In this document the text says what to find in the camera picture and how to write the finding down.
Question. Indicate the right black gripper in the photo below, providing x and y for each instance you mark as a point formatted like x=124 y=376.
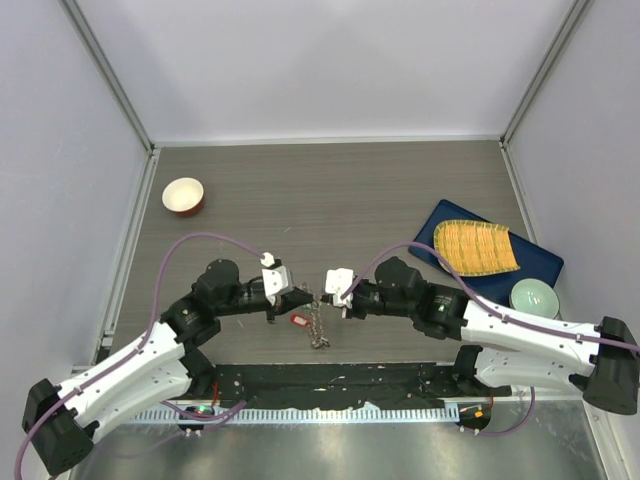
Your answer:
x=354 y=312

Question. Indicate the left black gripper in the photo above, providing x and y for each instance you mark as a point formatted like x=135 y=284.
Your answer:
x=286 y=303

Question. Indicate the red key tag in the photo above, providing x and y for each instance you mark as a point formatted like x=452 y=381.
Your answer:
x=300 y=320

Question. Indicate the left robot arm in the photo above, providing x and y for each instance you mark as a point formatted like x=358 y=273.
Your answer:
x=64 y=422

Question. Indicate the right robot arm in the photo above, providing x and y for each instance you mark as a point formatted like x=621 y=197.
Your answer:
x=503 y=347

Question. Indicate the black mounting plate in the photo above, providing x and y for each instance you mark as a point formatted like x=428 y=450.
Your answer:
x=388 y=386

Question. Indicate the red white bowl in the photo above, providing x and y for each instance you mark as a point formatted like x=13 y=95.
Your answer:
x=183 y=196

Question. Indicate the yellow bamboo basket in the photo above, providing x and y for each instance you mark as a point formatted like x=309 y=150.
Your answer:
x=475 y=248

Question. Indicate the pale green bowl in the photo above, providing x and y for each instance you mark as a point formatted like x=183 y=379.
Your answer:
x=535 y=297

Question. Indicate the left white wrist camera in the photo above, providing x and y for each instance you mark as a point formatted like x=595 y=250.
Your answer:
x=276 y=278

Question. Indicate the white slotted cable duct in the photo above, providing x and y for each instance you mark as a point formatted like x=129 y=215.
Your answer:
x=368 y=414

